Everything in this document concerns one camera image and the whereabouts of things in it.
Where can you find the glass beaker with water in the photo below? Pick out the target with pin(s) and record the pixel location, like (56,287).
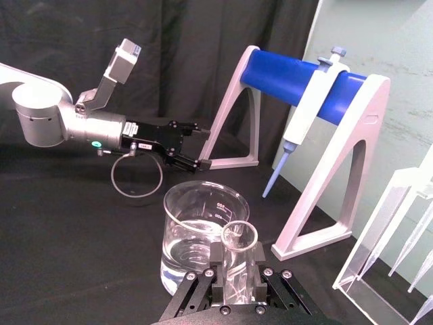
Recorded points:
(187,237)

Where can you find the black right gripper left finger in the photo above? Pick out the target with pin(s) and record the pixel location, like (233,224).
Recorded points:
(198,291)

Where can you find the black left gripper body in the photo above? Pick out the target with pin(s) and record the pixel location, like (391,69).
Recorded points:
(152,135)

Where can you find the black table cloth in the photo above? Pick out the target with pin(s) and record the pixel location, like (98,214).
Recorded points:
(67,254)

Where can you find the grey stand with blue roller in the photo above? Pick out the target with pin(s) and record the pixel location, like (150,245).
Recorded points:
(372,111)

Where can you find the clear acrylic tip rack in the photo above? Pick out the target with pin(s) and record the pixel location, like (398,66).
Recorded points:
(382,210)

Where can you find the white pipette with blue tip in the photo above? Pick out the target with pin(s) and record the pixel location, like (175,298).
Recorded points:
(304,111)

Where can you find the black curtain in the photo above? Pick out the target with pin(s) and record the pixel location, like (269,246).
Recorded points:
(203,27)

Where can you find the clear plastic pipette tip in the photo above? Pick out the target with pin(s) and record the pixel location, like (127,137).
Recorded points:
(411,242)
(421,274)
(424,309)

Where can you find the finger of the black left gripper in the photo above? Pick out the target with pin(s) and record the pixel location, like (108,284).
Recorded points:
(189,164)
(189,130)

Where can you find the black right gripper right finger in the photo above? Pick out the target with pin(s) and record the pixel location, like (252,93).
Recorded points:
(282,287)

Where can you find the clear glass test tube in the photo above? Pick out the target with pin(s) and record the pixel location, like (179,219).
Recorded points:
(237,271)

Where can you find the pale green board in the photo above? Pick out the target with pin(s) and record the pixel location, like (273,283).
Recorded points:
(389,40)

